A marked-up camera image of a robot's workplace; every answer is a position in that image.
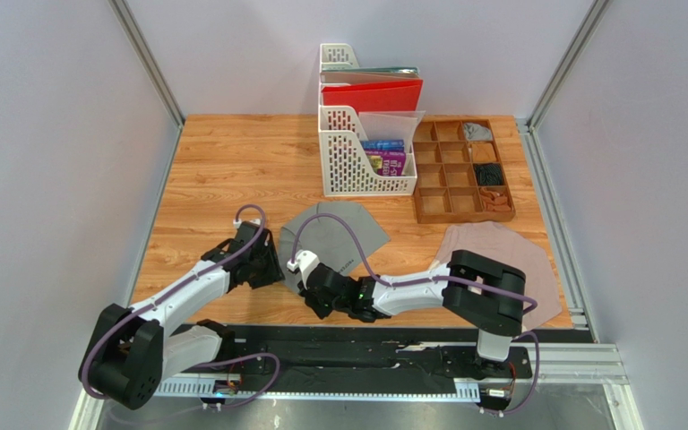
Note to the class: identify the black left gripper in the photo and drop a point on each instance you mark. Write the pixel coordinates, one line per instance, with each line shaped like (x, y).
(274, 271)

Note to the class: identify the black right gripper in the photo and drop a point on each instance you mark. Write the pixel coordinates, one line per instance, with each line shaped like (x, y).
(317, 292)

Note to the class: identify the grey underwear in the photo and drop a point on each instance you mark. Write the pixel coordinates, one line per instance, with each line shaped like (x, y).
(323, 230)

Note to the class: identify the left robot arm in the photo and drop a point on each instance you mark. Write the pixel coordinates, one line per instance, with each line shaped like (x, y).
(133, 349)

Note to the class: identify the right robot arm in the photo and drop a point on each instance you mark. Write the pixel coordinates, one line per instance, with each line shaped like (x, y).
(484, 292)

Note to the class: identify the pink underwear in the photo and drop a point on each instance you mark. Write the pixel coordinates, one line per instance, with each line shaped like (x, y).
(495, 241)

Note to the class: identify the white file organizer rack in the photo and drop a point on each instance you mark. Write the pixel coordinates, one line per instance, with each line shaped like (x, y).
(345, 168)

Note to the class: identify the purple book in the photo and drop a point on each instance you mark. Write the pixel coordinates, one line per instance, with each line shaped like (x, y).
(387, 162)

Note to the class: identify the blue book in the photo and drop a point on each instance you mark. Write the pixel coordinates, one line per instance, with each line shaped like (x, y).
(383, 145)

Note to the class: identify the translucent plastic folder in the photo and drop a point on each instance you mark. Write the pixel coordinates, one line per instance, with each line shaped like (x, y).
(396, 125)

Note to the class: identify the orange rolled cloth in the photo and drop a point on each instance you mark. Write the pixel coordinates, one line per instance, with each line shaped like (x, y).
(494, 200)

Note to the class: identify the black rolled cloth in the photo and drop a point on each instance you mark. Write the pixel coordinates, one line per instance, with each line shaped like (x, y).
(489, 174)

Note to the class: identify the brown rolled cloth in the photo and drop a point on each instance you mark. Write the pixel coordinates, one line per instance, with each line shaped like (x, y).
(483, 152)

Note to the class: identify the red folder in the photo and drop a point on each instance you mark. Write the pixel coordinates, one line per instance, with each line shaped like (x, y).
(376, 96)

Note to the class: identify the grey rolled cloth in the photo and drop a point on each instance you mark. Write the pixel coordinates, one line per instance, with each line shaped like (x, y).
(475, 132)

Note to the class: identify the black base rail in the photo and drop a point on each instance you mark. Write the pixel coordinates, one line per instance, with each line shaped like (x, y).
(358, 363)

